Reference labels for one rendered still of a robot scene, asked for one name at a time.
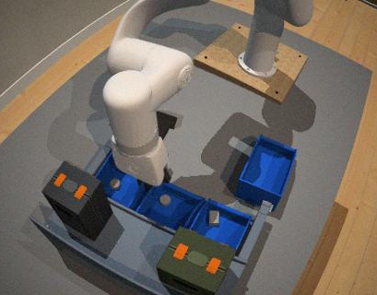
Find grey low shelf rack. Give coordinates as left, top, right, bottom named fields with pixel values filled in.
left=29, top=139, right=273, bottom=295

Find black case with orange latches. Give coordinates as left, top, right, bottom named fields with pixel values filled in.
left=42, top=161, right=113, bottom=241

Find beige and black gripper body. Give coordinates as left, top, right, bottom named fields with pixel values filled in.
left=112, top=135, right=170, bottom=186

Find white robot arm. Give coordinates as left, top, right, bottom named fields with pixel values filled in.
left=102, top=0, right=313, bottom=156

